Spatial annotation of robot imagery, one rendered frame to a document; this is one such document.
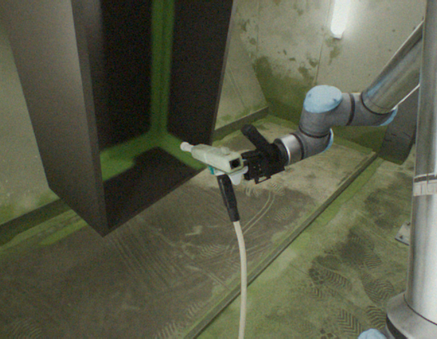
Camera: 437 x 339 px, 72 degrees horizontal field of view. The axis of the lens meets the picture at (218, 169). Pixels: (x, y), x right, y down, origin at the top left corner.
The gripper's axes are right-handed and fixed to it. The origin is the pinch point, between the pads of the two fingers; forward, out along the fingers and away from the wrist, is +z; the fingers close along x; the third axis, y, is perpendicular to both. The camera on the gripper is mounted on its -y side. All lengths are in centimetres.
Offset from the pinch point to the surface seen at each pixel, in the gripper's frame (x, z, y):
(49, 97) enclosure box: 23, 35, -30
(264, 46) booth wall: 185, -136, -42
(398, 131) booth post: 89, -177, 48
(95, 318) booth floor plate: 48, 54, 56
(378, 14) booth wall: 93, -174, -37
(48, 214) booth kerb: 115, 69, 23
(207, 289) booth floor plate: 43, 6, 65
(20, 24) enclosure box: 19, 34, -49
